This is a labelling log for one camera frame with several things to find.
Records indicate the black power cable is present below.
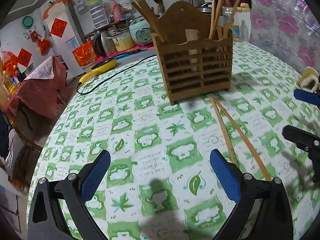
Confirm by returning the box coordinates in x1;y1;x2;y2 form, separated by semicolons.
76;54;157;95

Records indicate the red gift bag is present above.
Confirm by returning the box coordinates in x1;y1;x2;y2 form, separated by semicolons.
72;40;98;67

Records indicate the yellow fleece glove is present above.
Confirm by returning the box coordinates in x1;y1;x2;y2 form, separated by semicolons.
297;67;319;93

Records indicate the floral foil wall cover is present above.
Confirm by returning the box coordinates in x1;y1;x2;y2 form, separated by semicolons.
249;0;319;72

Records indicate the pink thermos jug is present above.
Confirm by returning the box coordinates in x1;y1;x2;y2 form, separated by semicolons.
111;2;124;22

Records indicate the black silver pressure cooker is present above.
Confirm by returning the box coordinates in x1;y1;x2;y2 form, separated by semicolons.
197;2;212;15

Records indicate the yellow electric frying pan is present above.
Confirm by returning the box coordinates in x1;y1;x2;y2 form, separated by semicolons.
78;57;117;85

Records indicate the red covered side table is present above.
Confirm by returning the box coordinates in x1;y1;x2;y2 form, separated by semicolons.
3;56;67;119

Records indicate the white refrigerator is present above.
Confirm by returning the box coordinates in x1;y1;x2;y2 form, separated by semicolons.
42;0;85;77

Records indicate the steel electric kettle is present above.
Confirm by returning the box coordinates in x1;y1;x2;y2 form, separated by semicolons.
92;31;117;57

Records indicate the stacked plastic drawer tower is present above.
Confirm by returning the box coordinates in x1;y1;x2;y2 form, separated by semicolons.
86;0;109;29

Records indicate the wooden chopstick bundle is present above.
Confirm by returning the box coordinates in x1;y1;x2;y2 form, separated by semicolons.
209;96;239;167
214;98;272;181
223;0;240;38
208;0;216;39
210;0;225;39
131;0;165;43

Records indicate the yellow cooking oil jug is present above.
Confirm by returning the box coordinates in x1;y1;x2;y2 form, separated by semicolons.
3;70;18;95

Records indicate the yellow cooking pot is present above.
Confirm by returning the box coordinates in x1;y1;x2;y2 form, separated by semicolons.
107;30;136;52

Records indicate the green patterned tablecloth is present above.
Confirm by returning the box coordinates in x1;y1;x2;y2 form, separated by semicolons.
30;42;319;239

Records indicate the wooden chopstick holder box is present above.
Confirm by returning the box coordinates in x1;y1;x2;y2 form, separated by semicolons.
152;1;233;105

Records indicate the mint green rice cooker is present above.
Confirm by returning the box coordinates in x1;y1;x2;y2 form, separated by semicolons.
129;16;152;46

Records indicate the lone wooden chopstick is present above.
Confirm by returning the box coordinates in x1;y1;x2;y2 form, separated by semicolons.
135;0;166;43

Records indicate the clear plastic oil bottle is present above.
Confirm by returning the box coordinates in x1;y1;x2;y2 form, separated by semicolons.
222;0;238;38

